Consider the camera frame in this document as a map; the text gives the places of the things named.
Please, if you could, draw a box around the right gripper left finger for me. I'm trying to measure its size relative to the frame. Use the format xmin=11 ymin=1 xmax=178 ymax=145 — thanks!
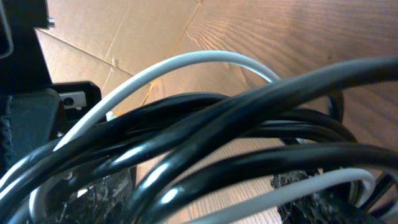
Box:
xmin=40 ymin=167 xmax=136 ymax=223

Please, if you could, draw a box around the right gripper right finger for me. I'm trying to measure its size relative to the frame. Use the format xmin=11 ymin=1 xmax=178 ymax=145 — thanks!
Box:
xmin=277 ymin=173 xmax=397 ymax=224

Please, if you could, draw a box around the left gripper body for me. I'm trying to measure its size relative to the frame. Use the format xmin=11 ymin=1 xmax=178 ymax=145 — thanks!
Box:
xmin=1 ymin=0 xmax=102 ymax=174

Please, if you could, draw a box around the black usb cable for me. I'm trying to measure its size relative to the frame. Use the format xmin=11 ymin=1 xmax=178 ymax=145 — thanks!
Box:
xmin=0 ymin=55 xmax=398 ymax=224

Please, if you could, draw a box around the white usb cable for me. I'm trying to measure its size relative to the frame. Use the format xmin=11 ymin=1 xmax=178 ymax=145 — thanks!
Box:
xmin=0 ymin=50 xmax=377 ymax=224

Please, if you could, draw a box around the cardboard box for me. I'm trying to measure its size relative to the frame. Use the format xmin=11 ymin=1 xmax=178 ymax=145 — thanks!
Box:
xmin=36 ymin=0 xmax=201 ymax=95

